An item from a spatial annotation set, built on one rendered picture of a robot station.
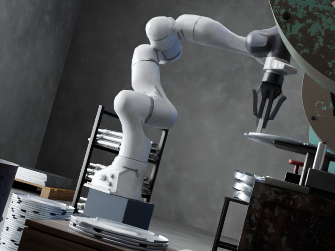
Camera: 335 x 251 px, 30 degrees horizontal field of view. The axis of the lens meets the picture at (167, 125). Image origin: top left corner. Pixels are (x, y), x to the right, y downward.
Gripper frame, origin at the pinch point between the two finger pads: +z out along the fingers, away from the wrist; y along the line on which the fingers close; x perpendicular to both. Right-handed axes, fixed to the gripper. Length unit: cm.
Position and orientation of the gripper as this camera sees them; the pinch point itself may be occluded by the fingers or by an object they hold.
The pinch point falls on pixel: (259, 128)
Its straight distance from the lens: 228.6
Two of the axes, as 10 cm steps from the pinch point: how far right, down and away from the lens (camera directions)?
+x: -2.7, -1.5, -9.5
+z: -2.7, 9.6, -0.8
